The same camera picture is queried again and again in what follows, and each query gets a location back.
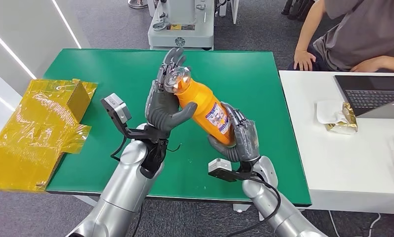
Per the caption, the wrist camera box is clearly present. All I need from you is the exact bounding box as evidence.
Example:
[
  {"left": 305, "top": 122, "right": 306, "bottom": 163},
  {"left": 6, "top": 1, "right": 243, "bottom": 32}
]
[
  {"left": 208, "top": 158, "right": 252, "bottom": 183},
  {"left": 100, "top": 93, "right": 152, "bottom": 140}
]

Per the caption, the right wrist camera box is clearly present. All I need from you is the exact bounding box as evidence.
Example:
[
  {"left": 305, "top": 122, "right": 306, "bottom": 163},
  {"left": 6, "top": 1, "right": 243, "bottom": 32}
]
[{"left": 208, "top": 158, "right": 252, "bottom": 183}]

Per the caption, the person's hand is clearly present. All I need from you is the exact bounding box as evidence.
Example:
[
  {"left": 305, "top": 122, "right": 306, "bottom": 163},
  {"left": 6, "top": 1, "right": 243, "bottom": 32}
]
[
  {"left": 350, "top": 56, "right": 385, "bottom": 73},
  {"left": 293, "top": 49, "right": 317, "bottom": 72}
]

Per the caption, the gold foil wrapper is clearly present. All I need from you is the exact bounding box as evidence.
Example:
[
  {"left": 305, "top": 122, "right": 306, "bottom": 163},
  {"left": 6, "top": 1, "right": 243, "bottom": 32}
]
[{"left": 324, "top": 102, "right": 358, "bottom": 135}]

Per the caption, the pale grey machine base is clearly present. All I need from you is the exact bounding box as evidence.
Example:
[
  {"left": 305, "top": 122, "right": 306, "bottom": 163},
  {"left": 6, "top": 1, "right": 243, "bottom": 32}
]
[{"left": 147, "top": 0, "right": 240, "bottom": 51}]

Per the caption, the white desk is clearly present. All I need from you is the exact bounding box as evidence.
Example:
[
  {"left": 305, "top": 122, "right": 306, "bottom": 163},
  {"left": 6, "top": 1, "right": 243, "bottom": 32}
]
[{"left": 278, "top": 70, "right": 394, "bottom": 215}]

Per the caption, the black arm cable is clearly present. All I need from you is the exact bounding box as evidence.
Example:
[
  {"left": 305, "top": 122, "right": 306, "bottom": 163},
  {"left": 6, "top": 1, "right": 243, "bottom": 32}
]
[
  {"left": 110, "top": 135, "right": 129, "bottom": 163},
  {"left": 222, "top": 176, "right": 282, "bottom": 237}
]

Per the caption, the person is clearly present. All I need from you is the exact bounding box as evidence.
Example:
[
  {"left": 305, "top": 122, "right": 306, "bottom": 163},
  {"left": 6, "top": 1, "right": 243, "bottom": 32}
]
[{"left": 293, "top": 0, "right": 394, "bottom": 73}]

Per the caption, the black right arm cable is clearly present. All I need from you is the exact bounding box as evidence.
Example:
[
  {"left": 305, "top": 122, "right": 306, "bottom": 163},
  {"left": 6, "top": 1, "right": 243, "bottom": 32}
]
[{"left": 222, "top": 176, "right": 282, "bottom": 237}]

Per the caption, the person's right hand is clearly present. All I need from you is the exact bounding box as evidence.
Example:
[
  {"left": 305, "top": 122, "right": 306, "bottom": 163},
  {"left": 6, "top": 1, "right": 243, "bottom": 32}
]
[{"left": 293, "top": 49, "right": 317, "bottom": 72}]

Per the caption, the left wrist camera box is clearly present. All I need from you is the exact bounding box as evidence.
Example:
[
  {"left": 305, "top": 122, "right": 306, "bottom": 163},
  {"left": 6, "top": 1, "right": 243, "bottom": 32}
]
[{"left": 100, "top": 93, "right": 152, "bottom": 140}]

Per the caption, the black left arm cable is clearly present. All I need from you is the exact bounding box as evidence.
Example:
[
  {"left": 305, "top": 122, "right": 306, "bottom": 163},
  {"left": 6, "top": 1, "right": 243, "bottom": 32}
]
[{"left": 110, "top": 135, "right": 129, "bottom": 163}]

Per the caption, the dark grey laptop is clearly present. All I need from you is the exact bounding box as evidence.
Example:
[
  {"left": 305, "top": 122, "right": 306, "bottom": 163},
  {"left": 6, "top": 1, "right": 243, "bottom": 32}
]
[{"left": 333, "top": 74, "right": 394, "bottom": 119}]

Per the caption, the person's left hand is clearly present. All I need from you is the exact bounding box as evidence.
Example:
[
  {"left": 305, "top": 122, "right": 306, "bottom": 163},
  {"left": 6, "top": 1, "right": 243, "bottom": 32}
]
[{"left": 350, "top": 56, "right": 385, "bottom": 73}]

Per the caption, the yellow taped cardboard box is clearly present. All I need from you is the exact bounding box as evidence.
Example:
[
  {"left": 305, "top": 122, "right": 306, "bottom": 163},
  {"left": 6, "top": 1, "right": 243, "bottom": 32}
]
[{"left": 0, "top": 78, "right": 98, "bottom": 193}]

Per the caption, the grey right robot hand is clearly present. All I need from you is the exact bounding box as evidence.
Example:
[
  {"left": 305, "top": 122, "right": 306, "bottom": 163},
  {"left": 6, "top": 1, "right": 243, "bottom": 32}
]
[{"left": 208, "top": 102, "right": 261, "bottom": 163}]

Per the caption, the black chair base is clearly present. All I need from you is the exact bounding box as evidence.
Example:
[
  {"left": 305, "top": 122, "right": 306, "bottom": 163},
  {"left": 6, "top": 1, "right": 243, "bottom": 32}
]
[{"left": 281, "top": 0, "right": 313, "bottom": 22}]

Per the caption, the white paper napkin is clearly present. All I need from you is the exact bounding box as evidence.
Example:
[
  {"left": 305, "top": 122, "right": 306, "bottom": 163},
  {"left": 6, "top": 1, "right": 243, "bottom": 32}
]
[{"left": 315, "top": 99, "right": 348, "bottom": 125}]

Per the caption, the orange detergent bottle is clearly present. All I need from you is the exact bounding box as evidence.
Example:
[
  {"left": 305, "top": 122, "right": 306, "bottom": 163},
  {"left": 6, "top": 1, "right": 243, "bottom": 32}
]
[{"left": 164, "top": 66, "right": 236, "bottom": 147}]

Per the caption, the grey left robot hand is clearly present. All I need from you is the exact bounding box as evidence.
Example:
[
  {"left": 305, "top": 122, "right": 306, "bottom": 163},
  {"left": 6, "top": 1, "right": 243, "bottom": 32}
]
[{"left": 145, "top": 47, "right": 198, "bottom": 133}]

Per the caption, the green table mat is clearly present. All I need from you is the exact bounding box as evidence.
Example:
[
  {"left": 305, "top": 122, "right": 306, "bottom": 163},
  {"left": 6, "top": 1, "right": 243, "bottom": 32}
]
[{"left": 44, "top": 49, "right": 312, "bottom": 207}]

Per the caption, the white floor cable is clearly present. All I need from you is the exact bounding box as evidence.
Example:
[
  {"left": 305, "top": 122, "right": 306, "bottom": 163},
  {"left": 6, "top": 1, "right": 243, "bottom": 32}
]
[{"left": 327, "top": 210, "right": 381, "bottom": 237}]

